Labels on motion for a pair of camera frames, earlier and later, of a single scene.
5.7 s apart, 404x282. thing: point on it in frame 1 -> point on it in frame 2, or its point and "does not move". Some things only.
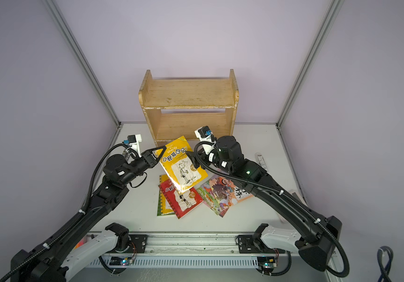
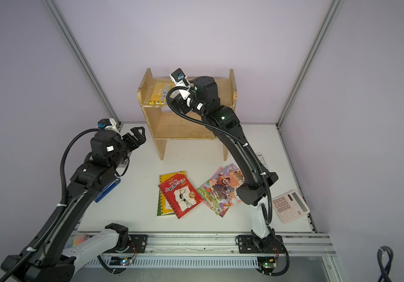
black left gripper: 148,157 -> 133,141
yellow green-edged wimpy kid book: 164,207 does not move
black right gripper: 201,154 -> 181,101
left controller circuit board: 116,261 does not move
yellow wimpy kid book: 181,168 -> 159,96
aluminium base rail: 167,244 does not move
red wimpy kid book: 181,202 does not move
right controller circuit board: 266,261 does not move
